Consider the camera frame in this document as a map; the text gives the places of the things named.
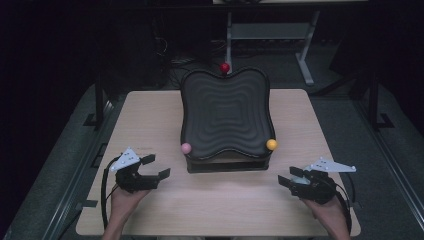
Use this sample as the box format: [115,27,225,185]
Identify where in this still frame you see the person's left hand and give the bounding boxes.
[109,185,152,224]

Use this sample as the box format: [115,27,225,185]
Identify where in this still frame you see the black wavy tray with ball knobs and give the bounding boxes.
[179,62,279,174]

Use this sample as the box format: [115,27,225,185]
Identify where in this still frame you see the person's right hand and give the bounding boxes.
[300,195,348,232]

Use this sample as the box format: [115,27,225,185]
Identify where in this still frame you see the black stand post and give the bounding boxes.
[366,73,395,130]
[83,73,108,129]

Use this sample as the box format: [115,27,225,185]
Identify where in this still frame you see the aluminium floor rail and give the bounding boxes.
[353,99,424,232]
[41,99,116,240]

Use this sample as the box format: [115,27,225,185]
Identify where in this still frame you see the thin black table cable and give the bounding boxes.
[346,173,357,204]

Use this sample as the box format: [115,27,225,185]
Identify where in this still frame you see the light blue wiping cloth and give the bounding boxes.
[291,175,312,185]

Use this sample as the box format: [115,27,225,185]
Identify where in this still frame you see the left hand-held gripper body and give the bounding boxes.
[109,147,162,194]

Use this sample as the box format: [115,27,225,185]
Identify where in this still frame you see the black floor cables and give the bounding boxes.
[153,36,228,89]

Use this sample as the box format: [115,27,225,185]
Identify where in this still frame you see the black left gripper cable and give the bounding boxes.
[100,158,122,231]

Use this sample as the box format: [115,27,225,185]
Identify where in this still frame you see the grey metal desk frame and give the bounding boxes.
[224,10,321,86]

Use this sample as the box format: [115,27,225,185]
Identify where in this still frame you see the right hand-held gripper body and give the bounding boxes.
[288,157,357,205]

